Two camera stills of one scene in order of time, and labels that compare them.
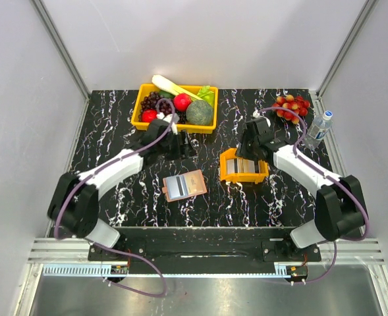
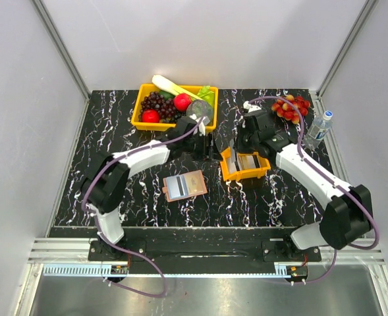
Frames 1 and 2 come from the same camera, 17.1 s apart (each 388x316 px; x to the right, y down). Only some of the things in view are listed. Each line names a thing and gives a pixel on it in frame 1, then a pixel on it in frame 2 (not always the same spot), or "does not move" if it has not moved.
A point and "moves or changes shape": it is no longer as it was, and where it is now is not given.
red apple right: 181,101 does not move
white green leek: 205,93 does not move
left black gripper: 181,151 to 210,153
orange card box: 255,178 moves or changes shape
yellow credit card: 194,183 does not move
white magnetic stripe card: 177,187 does not move
